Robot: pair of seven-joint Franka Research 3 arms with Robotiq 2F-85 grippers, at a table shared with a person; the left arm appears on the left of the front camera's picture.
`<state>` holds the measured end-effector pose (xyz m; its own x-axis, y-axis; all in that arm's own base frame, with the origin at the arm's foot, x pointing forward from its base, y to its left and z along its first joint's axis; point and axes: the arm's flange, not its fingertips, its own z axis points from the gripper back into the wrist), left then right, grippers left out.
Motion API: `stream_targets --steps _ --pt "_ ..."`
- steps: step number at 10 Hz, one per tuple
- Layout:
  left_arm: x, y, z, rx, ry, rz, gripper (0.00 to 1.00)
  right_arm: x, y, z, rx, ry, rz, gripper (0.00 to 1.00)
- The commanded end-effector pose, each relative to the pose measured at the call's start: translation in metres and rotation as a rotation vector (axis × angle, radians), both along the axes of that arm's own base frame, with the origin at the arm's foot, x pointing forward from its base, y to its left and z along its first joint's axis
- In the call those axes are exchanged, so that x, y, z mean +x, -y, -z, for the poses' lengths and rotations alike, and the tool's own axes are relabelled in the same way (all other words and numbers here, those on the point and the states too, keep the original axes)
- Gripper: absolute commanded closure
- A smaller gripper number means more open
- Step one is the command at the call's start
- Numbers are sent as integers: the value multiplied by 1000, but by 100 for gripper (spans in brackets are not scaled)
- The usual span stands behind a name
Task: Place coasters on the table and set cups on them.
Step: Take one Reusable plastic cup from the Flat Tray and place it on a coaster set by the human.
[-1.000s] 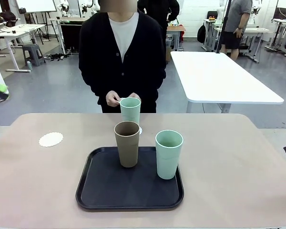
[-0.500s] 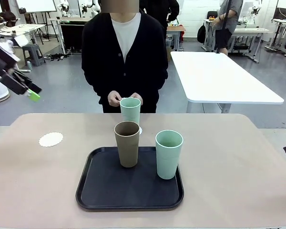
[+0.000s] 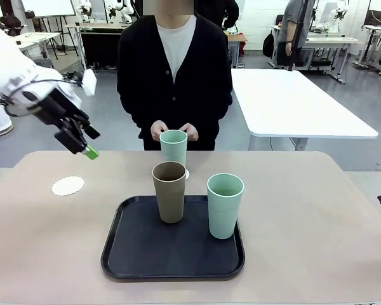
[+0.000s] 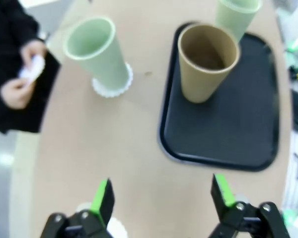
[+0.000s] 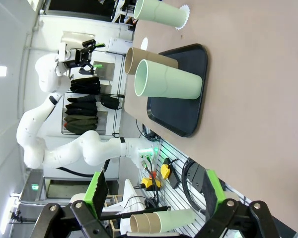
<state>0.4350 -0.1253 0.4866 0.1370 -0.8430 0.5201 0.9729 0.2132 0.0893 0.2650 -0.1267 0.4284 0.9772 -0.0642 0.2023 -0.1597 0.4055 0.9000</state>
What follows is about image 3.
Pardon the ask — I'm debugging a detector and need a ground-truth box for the bystander in black clothes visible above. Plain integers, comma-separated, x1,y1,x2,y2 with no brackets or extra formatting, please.
220,0,240,31

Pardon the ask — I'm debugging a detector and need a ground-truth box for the white desk with clutter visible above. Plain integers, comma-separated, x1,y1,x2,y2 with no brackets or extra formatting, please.
16,30,62,69

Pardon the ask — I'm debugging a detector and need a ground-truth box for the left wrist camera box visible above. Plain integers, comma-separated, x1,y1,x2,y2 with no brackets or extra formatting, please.
81,69,98,97

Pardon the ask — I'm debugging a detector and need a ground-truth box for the whiteboard on stand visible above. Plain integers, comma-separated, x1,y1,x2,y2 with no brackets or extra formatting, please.
18,0,77,19

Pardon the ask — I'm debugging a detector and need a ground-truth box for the bystander in grey shirt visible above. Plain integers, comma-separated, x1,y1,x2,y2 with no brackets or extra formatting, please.
276,0,318,71

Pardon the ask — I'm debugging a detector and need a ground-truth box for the tall brown cup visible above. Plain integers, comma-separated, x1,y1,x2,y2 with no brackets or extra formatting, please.
152,161,187,224

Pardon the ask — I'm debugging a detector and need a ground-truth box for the long white lab desk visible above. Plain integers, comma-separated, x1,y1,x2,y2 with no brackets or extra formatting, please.
271,24,360,70

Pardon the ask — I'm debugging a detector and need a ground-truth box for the dark framed lab desk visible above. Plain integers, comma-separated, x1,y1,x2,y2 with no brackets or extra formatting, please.
65,21,131,71

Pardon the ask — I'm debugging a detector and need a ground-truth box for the person's right hand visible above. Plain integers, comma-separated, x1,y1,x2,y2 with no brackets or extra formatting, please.
150,119,166,141

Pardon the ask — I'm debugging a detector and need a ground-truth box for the person's left hand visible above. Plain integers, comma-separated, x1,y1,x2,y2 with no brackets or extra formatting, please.
178,122,199,142

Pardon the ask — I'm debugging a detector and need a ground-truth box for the tall mint green cup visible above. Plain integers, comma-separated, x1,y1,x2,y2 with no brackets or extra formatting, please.
206,173,244,240
159,129,189,170

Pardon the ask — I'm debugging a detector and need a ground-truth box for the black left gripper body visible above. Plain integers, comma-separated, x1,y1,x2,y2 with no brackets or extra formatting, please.
22,88,91,132

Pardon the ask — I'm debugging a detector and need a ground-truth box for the person in black cardigan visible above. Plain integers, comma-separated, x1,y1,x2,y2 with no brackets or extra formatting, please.
116,6,234,152

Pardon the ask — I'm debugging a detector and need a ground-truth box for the person's right forearm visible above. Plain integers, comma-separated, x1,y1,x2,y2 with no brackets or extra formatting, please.
116,88,158,133

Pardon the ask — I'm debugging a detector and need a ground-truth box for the person's left forearm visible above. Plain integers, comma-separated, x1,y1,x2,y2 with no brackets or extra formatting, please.
190,88,234,134

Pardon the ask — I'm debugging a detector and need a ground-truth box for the black backpack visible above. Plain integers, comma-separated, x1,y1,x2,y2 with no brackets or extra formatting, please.
262,31,276,59

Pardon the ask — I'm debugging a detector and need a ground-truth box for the black plastic tray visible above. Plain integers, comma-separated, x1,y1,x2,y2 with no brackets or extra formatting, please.
100,194,246,282

